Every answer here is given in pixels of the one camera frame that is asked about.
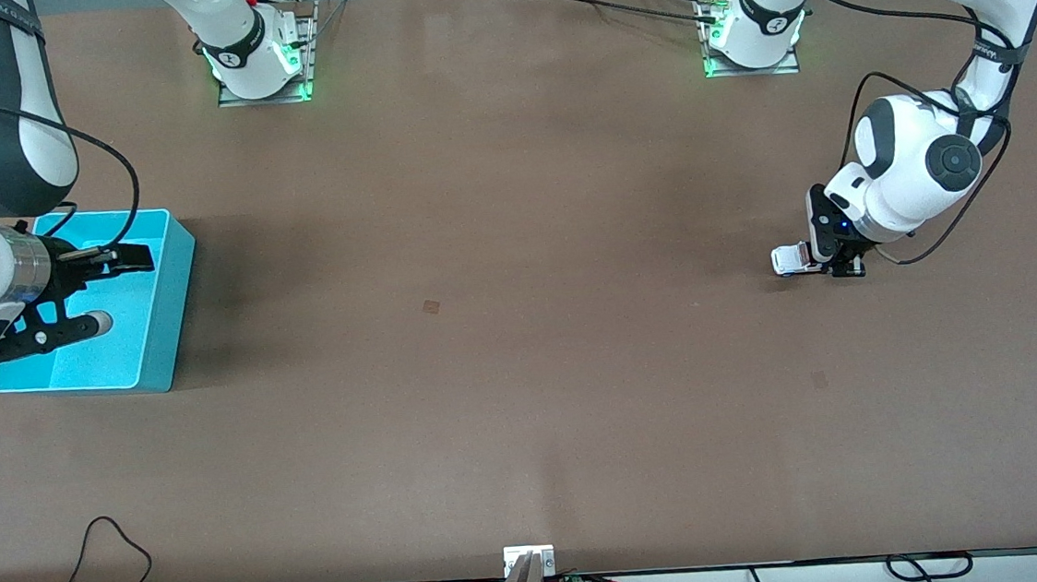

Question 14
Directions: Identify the black coiled cable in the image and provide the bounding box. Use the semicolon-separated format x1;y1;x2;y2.
885;550;975;582

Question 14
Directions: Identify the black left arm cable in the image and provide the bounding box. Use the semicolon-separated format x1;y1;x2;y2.
787;0;1035;274

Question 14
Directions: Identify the white jeep toy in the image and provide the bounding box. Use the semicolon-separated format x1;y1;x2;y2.
770;240;828;279

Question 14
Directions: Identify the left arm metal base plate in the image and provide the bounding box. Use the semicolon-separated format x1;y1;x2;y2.
697;0;803;81

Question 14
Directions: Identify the teal plastic bin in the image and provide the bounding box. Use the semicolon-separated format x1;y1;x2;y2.
0;202;209;406

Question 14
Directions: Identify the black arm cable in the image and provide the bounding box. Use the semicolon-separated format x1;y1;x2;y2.
0;81;147;267
787;0;1035;274

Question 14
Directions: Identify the long black table cable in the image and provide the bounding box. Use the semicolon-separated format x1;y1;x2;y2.
542;0;721;38

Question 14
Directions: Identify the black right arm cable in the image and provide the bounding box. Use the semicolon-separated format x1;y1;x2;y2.
0;81;147;267

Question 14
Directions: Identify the small silver mounting plate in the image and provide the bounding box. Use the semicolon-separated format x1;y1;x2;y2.
503;542;557;580

